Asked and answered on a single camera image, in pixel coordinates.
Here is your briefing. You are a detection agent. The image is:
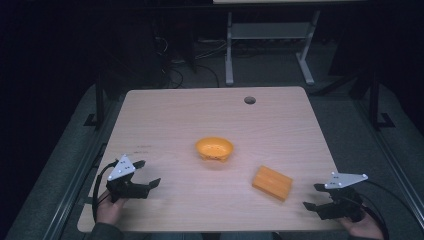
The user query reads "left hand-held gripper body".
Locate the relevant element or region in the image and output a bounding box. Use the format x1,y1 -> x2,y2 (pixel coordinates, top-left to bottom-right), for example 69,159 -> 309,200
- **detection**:
105,153 -> 152,204

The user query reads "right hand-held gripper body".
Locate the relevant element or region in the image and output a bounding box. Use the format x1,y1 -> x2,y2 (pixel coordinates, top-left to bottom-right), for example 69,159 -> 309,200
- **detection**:
317,171 -> 370,223

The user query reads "orange rectangular block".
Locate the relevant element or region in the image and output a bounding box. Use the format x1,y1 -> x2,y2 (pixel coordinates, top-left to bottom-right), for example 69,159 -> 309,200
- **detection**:
251,165 -> 294,203

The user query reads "orange plastic bowl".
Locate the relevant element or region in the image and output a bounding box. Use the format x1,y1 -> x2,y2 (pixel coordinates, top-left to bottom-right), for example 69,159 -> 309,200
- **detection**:
194,136 -> 235,164

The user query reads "person's left hand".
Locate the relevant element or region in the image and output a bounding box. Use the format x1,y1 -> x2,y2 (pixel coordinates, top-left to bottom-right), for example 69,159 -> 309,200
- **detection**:
95,189 -> 128,226

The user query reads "person's right hand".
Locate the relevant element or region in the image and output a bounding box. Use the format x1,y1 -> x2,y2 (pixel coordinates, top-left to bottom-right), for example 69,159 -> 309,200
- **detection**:
339,211 -> 385,240

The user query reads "black metal stand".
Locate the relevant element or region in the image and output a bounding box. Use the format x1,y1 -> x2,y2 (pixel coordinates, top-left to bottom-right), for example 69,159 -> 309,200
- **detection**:
368,68 -> 396,132
83,71 -> 108,129

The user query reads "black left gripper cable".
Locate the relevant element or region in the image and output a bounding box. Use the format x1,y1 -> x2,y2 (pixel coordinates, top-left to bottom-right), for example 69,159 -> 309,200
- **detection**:
91,159 -> 120,223

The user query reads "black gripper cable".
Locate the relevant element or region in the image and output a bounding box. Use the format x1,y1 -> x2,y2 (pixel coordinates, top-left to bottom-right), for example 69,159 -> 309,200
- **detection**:
361,179 -> 392,240
91,159 -> 120,223

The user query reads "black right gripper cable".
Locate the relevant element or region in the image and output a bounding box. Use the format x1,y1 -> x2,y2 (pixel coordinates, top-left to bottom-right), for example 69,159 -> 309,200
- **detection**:
361,179 -> 392,240

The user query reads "grey metal floor rail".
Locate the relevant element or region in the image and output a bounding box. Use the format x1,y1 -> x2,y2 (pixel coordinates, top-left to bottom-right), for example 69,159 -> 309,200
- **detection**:
41,99 -> 126,240
353,96 -> 424,223

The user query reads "tangle of floor cables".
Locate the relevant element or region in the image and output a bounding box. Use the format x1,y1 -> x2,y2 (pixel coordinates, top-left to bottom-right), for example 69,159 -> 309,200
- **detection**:
151,34 -> 229,89

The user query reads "white metal desk frame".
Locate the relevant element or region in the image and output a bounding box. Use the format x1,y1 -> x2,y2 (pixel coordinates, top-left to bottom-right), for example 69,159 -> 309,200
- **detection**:
224,9 -> 322,87

